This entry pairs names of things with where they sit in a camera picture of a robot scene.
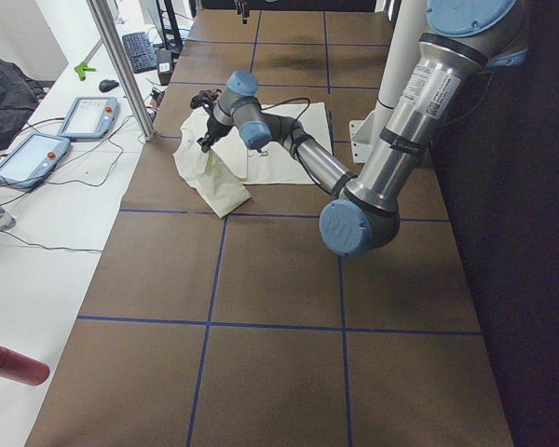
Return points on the white pedestal column base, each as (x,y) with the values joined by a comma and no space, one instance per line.
(403,55)

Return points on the cream long sleeve shirt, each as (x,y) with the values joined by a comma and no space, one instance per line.
(222,175)

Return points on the teach pendant tablet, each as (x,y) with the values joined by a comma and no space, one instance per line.
(33,160)
(89,118)

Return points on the black computer mouse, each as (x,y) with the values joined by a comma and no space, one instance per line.
(107,85)

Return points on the far teach pendant tablet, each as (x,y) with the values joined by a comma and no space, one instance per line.
(89,118)

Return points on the near teach pendant tablet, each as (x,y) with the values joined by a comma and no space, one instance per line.
(33,160)

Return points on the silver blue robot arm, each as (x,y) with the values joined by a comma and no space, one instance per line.
(435,47)

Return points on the green clamp tool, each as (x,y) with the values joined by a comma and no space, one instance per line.
(83,67)

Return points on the red cylinder bottle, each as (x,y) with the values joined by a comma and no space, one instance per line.
(20,368)

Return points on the black keyboard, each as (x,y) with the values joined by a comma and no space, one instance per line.
(141,55)

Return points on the black jacket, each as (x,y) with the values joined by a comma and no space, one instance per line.
(19,97)

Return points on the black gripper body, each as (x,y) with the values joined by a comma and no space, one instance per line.
(212,127)

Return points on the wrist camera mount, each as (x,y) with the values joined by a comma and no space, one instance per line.
(205,99)

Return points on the aluminium frame post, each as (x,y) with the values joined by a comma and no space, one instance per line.
(105,24)

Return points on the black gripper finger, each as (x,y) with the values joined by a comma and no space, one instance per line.
(205,143)

